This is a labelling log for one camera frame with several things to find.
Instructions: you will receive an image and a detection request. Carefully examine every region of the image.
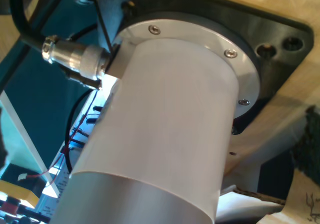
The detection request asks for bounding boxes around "yellow box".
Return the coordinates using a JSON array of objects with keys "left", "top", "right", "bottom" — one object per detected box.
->
[{"left": 0, "top": 180, "right": 41, "bottom": 209}]

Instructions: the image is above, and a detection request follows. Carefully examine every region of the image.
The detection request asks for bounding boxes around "thin red wire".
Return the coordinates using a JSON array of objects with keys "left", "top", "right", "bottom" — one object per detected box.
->
[{"left": 24, "top": 91, "right": 99, "bottom": 183}]

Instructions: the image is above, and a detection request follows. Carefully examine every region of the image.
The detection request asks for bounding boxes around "silver metal cable connector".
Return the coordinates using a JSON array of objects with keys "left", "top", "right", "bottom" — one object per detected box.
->
[{"left": 41, "top": 35, "right": 112, "bottom": 89}]

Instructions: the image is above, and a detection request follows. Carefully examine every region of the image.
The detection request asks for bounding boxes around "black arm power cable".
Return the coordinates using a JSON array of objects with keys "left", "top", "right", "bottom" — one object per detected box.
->
[{"left": 8, "top": 0, "right": 51, "bottom": 49}]

